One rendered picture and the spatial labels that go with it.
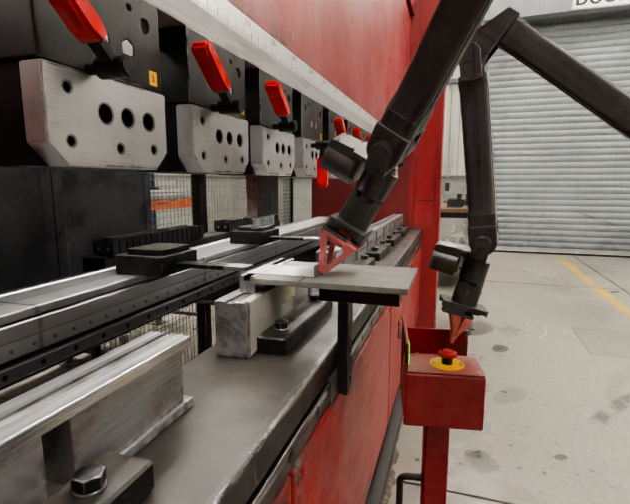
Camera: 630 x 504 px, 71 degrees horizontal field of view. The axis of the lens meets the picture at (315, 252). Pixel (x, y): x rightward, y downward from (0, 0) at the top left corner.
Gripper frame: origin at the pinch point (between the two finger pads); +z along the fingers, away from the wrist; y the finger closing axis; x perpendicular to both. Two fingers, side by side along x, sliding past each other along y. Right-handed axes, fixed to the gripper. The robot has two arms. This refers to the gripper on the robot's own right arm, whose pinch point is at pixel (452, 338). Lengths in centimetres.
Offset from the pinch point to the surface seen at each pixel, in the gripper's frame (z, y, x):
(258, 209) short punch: -21, 45, 26
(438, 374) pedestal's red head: 3.5, 4.2, 15.0
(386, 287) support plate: -15.6, 20.6, 34.4
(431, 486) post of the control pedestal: 32.7, -3.6, 8.1
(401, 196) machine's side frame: -25, 9, -190
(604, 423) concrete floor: 56, -111, -116
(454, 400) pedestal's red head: 7.8, -0.3, 15.3
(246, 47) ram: -45, 50, 36
